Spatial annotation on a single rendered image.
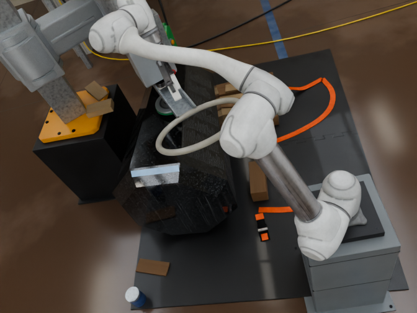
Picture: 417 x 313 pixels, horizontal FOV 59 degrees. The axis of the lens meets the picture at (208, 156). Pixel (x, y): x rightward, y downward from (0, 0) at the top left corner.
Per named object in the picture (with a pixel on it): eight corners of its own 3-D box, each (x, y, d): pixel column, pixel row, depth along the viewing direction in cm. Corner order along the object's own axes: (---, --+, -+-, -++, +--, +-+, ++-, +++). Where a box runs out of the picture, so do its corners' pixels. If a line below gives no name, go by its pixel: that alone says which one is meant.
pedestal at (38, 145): (78, 205, 330) (26, 154, 275) (94, 148, 372) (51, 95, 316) (146, 195, 317) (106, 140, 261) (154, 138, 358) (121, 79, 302)
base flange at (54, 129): (40, 144, 278) (36, 140, 275) (57, 100, 309) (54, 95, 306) (98, 133, 268) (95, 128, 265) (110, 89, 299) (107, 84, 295)
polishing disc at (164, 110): (157, 117, 242) (156, 116, 242) (154, 97, 256) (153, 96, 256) (187, 107, 241) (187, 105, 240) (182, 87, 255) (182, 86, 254)
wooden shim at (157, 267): (136, 271, 273) (134, 271, 271) (140, 259, 278) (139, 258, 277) (166, 276, 264) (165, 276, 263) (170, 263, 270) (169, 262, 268)
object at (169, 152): (149, 138, 202) (147, 133, 201) (225, 94, 208) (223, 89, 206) (169, 170, 158) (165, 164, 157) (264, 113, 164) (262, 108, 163)
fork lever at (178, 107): (135, 71, 249) (132, 65, 245) (160, 57, 251) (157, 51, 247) (174, 126, 202) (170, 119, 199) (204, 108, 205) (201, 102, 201)
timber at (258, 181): (269, 199, 280) (266, 191, 271) (253, 202, 283) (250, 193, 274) (265, 168, 299) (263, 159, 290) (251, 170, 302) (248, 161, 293)
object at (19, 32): (15, 96, 251) (-29, 46, 220) (31, 64, 272) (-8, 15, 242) (60, 86, 243) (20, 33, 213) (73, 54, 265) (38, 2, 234)
